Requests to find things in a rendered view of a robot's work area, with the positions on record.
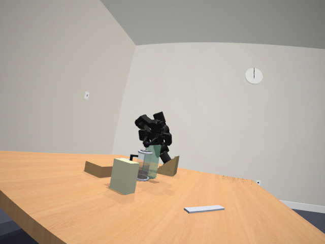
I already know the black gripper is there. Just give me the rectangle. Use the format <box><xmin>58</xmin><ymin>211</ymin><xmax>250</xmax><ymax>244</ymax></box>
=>
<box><xmin>138</xmin><ymin>128</ymin><xmax>172</xmax><ymax>146</ymax></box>

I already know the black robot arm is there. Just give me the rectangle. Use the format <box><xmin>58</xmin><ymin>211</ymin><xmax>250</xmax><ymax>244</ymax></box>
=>
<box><xmin>135</xmin><ymin>111</ymin><xmax>172</xmax><ymax>164</ymax></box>

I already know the glass coffee press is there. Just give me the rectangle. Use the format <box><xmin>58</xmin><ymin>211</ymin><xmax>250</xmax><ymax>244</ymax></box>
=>
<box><xmin>130</xmin><ymin>142</ymin><xmax>152</xmax><ymax>181</ymax></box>

